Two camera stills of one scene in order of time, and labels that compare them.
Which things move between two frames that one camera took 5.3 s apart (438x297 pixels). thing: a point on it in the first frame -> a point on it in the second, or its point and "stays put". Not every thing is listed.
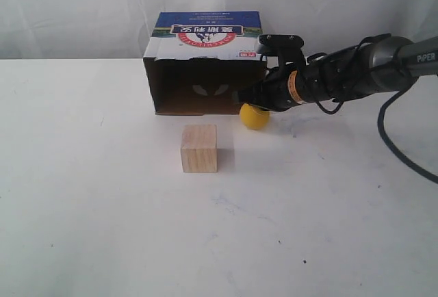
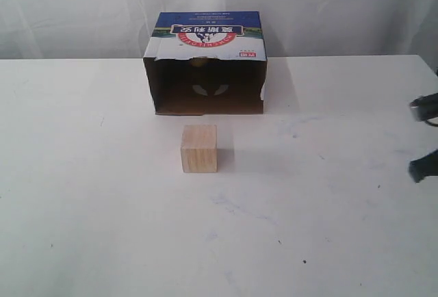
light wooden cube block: [199, 148] stays put
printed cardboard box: [199, 63] stays put
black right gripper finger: [264, 94] -> [423, 167]
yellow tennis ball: [254, 117] -> [198, 62]
